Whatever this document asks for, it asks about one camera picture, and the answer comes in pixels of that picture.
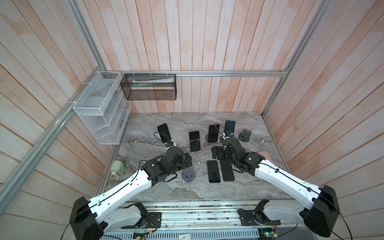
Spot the black wire mesh basket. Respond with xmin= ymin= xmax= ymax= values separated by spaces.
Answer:
xmin=120 ymin=73 xmax=178 ymax=101

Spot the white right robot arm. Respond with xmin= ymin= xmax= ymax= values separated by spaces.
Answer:
xmin=220 ymin=136 xmax=341 ymax=238

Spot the white wire mesh shelf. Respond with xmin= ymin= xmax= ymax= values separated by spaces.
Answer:
xmin=74 ymin=71 xmax=132 ymax=145

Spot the phone on white stand far-left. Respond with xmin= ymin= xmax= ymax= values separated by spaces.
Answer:
xmin=157 ymin=123 xmax=172 ymax=143

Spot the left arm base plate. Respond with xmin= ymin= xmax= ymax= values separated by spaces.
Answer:
xmin=132 ymin=212 xmax=162 ymax=229

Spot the grey round stand front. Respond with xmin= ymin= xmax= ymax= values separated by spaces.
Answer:
xmin=182 ymin=167 xmax=196 ymax=183

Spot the dark phone on tall stand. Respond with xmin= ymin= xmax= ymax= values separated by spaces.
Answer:
xmin=224 ymin=120 xmax=236 ymax=133

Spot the grey round stand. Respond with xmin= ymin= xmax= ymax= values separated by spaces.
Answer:
xmin=238 ymin=129 xmax=252 ymax=143
xmin=182 ymin=167 xmax=196 ymax=183

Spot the pink phone case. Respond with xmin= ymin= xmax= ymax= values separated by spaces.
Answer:
xmin=258 ymin=151 xmax=273 ymax=163

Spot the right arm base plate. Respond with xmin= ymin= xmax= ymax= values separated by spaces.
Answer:
xmin=237 ymin=209 xmax=281 ymax=227

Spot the purple phone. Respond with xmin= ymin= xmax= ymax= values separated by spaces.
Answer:
xmin=189 ymin=131 xmax=201 ymax=152

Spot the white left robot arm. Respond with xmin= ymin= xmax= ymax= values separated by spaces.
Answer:
xmin=69 ymin=147 xmax=192 ymax=240

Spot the dark phone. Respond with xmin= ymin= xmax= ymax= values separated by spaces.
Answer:
xmin=207 ymin=160 xmax=221 ymax=183
xmin=224 ymin=120 xmax=236 ymax=133

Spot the dark phone front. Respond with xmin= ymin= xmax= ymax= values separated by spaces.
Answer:
xmin=207 ymin=160 xmax=221 ymax=183

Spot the white cylinder object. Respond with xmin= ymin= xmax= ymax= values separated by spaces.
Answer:
xmin=110 ymin=160 xmax=125 ymax=181

